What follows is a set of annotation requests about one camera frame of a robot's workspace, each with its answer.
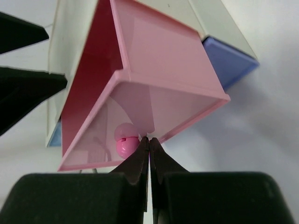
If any cream drawer organizer box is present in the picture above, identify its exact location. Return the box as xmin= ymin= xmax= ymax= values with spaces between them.
xmin=45 ymin=0 xmax=257 ymax=147

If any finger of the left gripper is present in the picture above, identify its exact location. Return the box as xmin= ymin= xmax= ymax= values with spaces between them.
xmin=0 ymin=67 xmax=67 ymax=135
xmin=0 ymin=12 xmax=49 ymax=54

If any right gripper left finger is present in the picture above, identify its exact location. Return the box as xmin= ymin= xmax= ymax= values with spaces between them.
xmin=0 ymin=137 xmax=149 ymax=224

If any pink drawer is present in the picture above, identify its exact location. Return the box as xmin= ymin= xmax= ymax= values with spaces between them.
xmin=59 ymin=0 xmax=230 ymax=171

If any light blue small drawer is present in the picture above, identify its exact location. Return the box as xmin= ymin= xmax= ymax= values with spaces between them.
xmin=46 ymin=118 xmax=62 ymax=147

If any purple-blue drawer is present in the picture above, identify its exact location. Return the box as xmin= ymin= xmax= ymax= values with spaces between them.
xmin=202 ymin=36 xmax=259 ymax=90

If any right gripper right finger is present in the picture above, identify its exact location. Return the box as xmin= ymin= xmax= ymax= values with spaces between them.
xmin=149 ymin=138 xmax=295 ymax=224

